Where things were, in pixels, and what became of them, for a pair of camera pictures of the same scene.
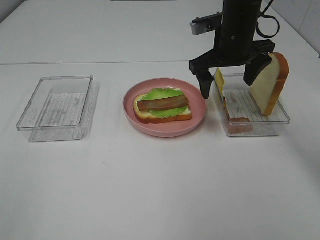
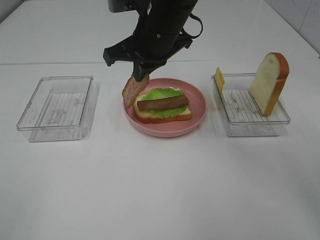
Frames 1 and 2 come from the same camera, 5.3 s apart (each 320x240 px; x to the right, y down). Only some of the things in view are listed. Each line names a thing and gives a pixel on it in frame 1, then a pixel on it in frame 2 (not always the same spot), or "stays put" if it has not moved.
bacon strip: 237,125 to 133,88
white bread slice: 148,118 stays put
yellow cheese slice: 220,80 stays put
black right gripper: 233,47 to 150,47
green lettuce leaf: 164,93 stays put
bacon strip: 161,103 stays put
